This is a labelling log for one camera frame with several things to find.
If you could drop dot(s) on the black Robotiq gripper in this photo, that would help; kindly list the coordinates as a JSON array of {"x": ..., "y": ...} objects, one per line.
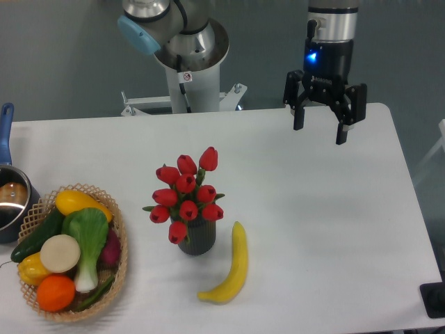
[{"x": 324, "y": 77}]

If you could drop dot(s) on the red tulip bouquet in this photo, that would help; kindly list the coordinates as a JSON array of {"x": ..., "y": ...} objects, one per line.
[{"x": 186, "y": 197}]

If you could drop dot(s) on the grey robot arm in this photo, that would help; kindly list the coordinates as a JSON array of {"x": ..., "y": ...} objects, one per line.
[{"x": 148, "y": 25}]

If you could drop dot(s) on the dark grey ribbed vase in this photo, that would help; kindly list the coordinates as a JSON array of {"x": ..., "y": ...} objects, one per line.
[{"x": 194, "y": 237}]

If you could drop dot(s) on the yellow banana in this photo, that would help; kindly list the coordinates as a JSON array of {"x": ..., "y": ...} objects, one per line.
[{"x": 229, "y": 288}]

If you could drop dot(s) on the black device at edge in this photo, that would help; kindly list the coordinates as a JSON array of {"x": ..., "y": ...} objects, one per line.
[{"x": 433, "y": 299}]

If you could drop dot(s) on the green bok choy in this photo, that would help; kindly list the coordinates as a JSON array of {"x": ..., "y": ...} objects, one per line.
[{"x": 89, "y": 227}]

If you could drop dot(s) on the purple sweet potato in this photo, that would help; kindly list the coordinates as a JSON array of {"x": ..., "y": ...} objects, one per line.
[{"x": 111, "y": 251}]

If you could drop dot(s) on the yellow squash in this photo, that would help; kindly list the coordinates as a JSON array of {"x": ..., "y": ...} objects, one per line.
[{"x": 70, "y": 201}]

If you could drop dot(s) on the woven wicker basket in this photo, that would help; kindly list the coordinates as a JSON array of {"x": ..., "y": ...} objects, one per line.
[{"x": 111, "y": 266}]

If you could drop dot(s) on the green chili pepper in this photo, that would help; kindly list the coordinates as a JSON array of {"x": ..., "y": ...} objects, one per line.
[{"x": 101, "y": 290}]

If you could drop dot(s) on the green cucumber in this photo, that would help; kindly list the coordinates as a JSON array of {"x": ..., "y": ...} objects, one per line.
[{"x": 51, "y": 226}]

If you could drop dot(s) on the white round radish slice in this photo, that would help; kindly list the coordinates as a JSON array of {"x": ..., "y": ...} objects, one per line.
[{"x": 60, "y": 253}]

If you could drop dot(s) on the blue saucepan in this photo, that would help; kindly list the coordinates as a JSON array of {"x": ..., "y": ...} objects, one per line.
[{"x": 17, "y": 193}]

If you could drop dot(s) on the orange fruit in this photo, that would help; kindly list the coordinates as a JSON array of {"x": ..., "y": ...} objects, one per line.
[{"x": 55, "y": 293}]

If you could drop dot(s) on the yellow bell pepper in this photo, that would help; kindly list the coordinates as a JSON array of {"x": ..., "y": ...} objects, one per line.
[{"x": 32, "y": 271}]

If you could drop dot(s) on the white frame at right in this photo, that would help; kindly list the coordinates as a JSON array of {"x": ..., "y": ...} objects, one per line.
[{"x": 431, "y": 160}]

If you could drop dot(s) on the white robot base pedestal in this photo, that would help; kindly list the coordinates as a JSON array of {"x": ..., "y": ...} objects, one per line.
[{"x": 192, "y": 68}]

